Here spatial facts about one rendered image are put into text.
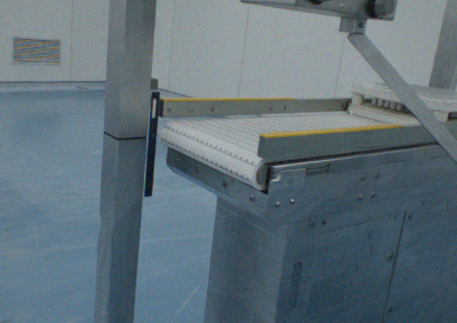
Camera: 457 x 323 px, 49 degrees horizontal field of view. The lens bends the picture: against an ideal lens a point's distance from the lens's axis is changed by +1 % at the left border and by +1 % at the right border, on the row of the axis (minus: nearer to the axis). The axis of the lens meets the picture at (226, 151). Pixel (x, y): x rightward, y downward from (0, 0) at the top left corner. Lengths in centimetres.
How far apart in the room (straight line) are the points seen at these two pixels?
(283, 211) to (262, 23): 455
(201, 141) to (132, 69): 18
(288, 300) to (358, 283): 23
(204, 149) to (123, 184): 19
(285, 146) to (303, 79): 420
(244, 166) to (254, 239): 23
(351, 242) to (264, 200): 34
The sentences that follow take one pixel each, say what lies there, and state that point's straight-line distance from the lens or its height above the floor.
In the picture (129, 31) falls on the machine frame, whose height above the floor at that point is 97.
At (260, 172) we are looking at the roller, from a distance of 71.
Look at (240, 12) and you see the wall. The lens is 546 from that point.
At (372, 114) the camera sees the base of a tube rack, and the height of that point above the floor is 83.
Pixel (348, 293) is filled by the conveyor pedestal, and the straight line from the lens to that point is 110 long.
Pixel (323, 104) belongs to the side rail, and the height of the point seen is 84.
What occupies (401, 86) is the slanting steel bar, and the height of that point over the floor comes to 93.
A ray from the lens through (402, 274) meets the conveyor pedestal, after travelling 126.
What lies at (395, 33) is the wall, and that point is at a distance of 448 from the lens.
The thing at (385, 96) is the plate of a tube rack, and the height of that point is 88.
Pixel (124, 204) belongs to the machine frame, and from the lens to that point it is 93.
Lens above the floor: 100
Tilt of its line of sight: 14 degrees down
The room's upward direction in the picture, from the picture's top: 7 degrees clockwise
